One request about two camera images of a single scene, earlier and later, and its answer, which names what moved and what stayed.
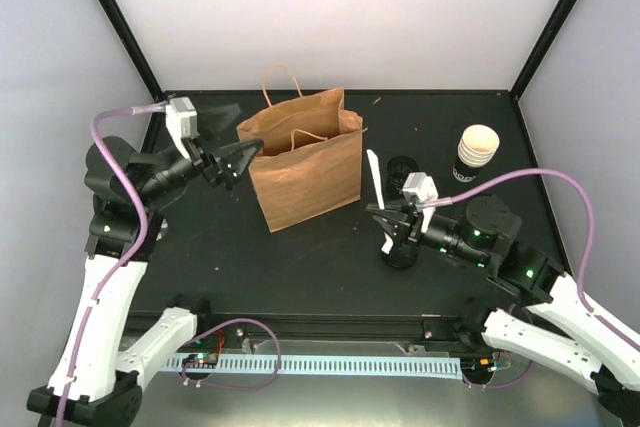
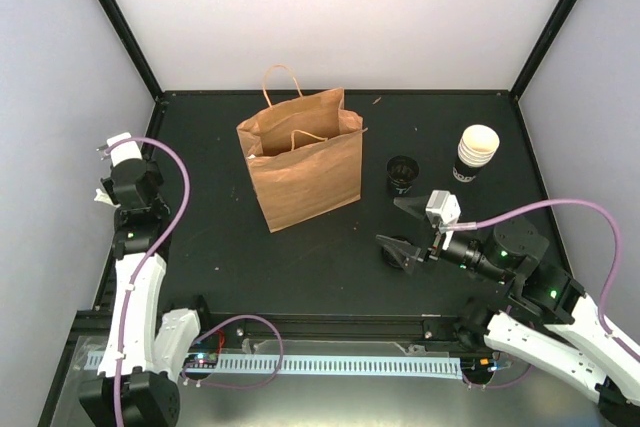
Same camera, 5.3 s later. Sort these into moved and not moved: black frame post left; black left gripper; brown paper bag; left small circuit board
Moved: black left gripper
Not moved: black frame post left; brown paper bag; left small circuit board
